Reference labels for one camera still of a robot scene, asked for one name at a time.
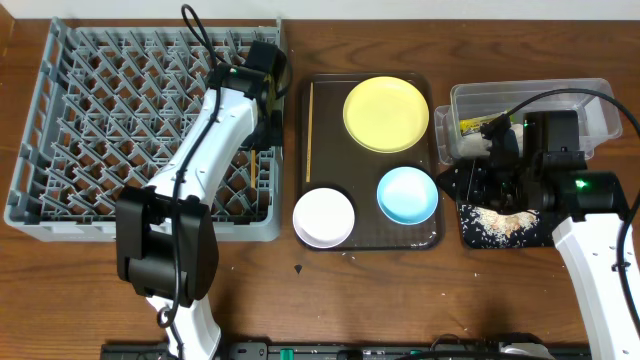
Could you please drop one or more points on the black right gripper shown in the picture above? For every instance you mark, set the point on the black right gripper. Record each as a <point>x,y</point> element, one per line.
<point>507,209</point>

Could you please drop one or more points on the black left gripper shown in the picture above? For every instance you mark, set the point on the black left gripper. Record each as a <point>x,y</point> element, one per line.
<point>273,132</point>

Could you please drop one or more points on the green snack wrapper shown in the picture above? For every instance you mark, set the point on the green snack wrapper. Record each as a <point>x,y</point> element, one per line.
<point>475,125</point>

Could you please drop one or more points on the light blue bowl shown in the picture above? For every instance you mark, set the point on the light blue bowl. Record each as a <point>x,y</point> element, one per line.
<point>407,195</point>

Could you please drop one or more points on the pink bowl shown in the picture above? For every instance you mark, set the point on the pink bowl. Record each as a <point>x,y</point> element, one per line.
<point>323,218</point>

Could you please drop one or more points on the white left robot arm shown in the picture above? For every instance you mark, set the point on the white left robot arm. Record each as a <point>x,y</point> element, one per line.
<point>165,241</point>

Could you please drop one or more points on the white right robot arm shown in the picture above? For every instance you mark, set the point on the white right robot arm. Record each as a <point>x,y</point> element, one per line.
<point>593,241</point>

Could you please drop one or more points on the black waste bin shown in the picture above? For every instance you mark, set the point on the black waste bin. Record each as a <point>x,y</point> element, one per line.
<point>489,209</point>

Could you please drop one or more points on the rice pile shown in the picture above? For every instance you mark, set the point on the rice pile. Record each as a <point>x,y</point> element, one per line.
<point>486,229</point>

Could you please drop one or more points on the clear plastic bin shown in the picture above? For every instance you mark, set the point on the clear plastic bin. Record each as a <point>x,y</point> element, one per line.
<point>599,121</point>

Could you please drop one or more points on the yellow round plate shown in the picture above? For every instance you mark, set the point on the yellow round plate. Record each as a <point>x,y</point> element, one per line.
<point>386,114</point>

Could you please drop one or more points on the dark brown serving tray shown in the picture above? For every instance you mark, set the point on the dark brown serving tray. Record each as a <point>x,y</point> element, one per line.
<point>340,163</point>

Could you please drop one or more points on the grey plastic dish rack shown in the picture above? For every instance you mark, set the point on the grey plastic dish rack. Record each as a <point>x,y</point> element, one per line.
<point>110,107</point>

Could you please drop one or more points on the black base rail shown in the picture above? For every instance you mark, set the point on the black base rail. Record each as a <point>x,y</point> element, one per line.
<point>279,351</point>

